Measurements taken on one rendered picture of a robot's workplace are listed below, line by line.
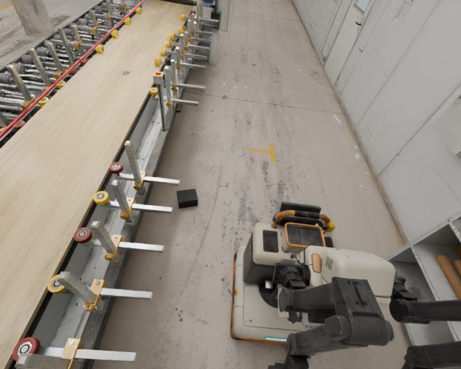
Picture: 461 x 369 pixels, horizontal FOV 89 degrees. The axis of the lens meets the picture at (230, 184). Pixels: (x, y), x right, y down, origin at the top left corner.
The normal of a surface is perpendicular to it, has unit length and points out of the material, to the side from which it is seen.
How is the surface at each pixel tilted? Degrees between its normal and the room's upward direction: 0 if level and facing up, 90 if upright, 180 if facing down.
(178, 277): 0
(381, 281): 43
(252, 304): 0
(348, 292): 11
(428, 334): 0
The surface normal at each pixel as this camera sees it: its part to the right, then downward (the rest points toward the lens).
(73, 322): 0.12, -0.63
